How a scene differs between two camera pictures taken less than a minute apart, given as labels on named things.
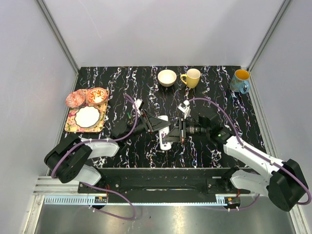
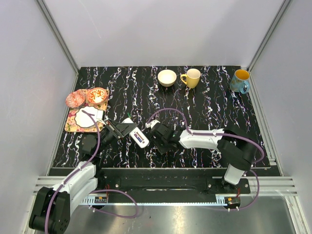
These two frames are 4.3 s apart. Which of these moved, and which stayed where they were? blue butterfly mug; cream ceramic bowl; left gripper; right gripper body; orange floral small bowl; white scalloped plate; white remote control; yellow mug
Moved: right gripper body; white remote control; left gripper
Stayed: yellow mug; white scalloped plate; cream ceramic bowl; orange floral small bowl; blue butterfly mug
